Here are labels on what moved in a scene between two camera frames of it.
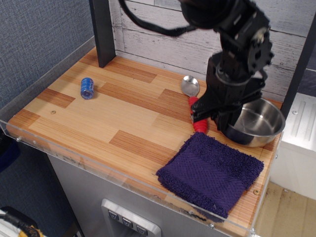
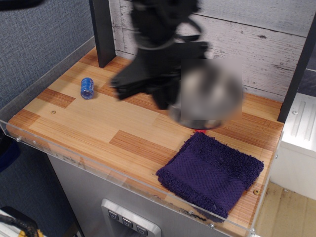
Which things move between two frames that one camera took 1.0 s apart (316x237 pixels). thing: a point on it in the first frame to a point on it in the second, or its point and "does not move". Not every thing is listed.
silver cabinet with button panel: (102, 207) does not move
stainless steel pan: (259, 122) to (211, 92)
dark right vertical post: (299, 75) does not move
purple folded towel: (208, 176) does not move
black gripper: (223, 100) to (158, 71)
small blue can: (87, 88) does not move
